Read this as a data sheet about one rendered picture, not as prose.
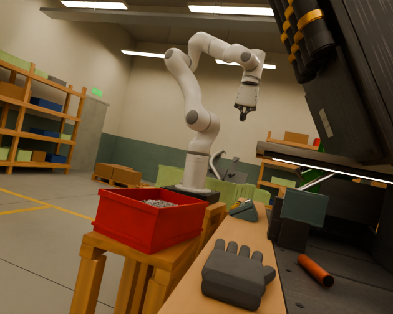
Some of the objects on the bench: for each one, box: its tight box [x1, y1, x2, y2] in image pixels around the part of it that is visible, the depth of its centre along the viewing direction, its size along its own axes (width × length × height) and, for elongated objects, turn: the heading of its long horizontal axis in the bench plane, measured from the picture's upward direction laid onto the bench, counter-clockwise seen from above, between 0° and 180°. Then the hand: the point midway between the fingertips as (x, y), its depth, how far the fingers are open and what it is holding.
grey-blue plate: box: [278, 187, 329, 254], centre depth 62 cm, size 10×2×14 cm, turn 165°
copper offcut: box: [298, 254, 334, 288], centre depth 47 cm, size 9×2×2 cm, turn 92°
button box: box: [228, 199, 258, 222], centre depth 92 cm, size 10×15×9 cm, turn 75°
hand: (242, 117), depth 124 cm, fingers closed
